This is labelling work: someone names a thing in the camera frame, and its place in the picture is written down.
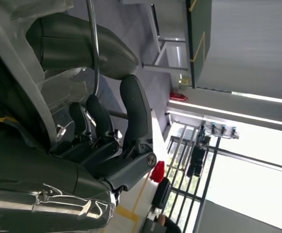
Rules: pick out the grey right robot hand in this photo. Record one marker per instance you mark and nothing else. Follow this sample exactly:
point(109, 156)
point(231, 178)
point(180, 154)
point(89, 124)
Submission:
point(34, 173)

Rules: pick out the red crumpled plastic bag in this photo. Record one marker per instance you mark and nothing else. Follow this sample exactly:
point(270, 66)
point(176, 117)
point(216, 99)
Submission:
point(158, 172)

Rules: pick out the black fabric carry case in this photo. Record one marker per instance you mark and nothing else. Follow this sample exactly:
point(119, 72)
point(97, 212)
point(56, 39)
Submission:
point(161, 193)

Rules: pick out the seated person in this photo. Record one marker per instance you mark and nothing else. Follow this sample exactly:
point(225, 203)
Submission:
point(170, 225)

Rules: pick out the black window frame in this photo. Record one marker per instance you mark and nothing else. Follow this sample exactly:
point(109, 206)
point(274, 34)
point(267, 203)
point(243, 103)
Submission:
point(205, 193)

